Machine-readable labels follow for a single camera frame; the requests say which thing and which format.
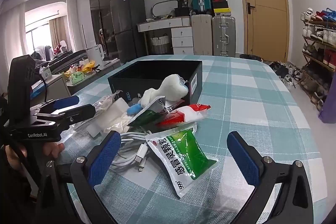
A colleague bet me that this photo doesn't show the white desk with drawers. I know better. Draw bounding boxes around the white desk with drawers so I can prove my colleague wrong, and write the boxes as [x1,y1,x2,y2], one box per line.
[137,17,195,55]

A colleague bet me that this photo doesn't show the woven laundry basket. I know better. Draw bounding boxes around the woven laundry basket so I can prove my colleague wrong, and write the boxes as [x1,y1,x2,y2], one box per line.
[150,35,171,54]

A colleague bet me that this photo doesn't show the person's left hand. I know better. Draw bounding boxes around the person's left hand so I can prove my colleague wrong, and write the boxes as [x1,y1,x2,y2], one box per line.
[5,143,65,169]

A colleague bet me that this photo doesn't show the oval metal frame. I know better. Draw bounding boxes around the oval metal frame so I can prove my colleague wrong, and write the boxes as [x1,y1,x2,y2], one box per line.
[152,2,176,18]

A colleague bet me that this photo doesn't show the pile of shoes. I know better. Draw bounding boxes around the pile of shoes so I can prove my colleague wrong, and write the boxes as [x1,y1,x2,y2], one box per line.
[269,60,302,89]

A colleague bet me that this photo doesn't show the white electric kettle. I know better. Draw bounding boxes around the white electric kettle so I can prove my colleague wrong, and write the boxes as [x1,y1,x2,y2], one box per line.
[86,44,105,67]

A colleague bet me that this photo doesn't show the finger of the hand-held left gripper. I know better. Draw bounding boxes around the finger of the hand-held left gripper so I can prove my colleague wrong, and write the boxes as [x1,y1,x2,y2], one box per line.
[33,104,96,125]
[30,95,80,115]

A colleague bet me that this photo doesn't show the white charging cable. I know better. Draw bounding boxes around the white charging cable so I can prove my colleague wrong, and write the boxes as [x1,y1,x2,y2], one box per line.
[108,129,153,174]

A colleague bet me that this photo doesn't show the red white packet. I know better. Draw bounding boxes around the red white packet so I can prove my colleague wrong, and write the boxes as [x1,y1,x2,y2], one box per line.
[155,103,211,130]

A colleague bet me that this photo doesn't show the beige suitcase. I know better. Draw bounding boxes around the beige suitcase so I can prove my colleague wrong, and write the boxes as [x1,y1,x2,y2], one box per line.
[191,14,214,56]

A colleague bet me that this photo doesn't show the tan wooden door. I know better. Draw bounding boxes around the tan wooden door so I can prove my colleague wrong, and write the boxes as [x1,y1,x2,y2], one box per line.
[234,0,290,62]

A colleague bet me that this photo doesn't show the white sheer curtain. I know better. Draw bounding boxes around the white sheer curtain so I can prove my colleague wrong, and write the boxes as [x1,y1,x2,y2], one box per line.
[66,0,91,51]

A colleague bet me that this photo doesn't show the black cardboard box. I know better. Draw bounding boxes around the black cardboard box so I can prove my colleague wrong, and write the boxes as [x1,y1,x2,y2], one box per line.
[108,60,203,107]

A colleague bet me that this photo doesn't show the black sofa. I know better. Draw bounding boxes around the black sofa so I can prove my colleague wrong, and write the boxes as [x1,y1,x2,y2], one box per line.
[50,49,88,73]

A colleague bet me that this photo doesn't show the brown curtain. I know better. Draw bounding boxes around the brown curtain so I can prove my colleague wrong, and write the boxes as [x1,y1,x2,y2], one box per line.
[49,17,67,48]

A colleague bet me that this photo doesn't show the green white medicine packet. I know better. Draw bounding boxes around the green white medicine packet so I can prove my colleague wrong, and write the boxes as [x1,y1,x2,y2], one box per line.
[129,98,184,127]
[146,128,218,199]

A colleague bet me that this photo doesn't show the dark glass wardrobe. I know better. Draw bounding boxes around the dark glass wardrobe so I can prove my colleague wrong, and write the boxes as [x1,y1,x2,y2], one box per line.
[89,0,111,56]

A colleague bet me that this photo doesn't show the grey side cabinet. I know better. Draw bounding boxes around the grey side cabinet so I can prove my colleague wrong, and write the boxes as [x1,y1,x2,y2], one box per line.
[30,59,121,106]

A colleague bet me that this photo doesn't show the purple cloth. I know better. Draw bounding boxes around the purple cloth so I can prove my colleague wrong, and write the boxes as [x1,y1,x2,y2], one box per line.
[318,98,336,123]

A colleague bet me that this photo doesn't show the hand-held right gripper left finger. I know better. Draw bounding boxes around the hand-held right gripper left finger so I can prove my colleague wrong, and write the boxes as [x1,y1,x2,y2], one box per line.
[34,130,122,224]

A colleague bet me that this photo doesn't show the white blue plush toy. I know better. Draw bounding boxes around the white blue plush toy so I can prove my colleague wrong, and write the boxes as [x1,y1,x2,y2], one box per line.
[127,74,189,116]

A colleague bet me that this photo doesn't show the black trash bin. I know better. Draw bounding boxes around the black trash bin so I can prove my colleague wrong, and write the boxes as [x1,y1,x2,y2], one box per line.
[239,54,263,62]

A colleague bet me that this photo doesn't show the wooden shoe rack with shoes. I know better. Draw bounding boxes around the wooden shoe rack with shoes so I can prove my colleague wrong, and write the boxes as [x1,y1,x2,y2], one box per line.
[301,7,336,111]

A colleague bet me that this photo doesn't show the silver suitcase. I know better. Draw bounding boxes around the silver suitcase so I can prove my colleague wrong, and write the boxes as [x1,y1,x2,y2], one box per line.
[212,15,236,57]

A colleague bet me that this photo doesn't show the yellow plastic bag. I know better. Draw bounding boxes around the yellow plastic bag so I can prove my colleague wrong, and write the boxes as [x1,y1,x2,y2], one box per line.
[79,60,96,73]

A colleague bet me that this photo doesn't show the black bag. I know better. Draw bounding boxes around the black bag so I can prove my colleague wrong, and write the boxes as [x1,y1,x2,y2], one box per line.
[175,0,191,17]

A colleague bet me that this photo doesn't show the grey refrigerator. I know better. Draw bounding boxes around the grey refrigerator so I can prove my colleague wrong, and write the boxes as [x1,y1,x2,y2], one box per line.
[110,0,146,63]

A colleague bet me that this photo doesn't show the clear zip bag white rope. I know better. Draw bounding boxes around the clear zip bag white rope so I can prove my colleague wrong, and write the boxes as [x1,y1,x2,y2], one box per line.
[71,94,122,130]

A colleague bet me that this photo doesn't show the green soft item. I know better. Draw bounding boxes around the green soft item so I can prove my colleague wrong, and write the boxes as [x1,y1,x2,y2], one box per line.
[69,72,86,84]

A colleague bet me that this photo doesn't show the teal checked tablecloth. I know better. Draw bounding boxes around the teal checked tablecloth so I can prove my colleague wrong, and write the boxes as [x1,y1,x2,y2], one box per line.
[52,55,324,224]

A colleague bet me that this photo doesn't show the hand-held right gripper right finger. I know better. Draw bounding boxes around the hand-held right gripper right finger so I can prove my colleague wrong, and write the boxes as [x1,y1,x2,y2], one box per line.
[226,131,314,224]

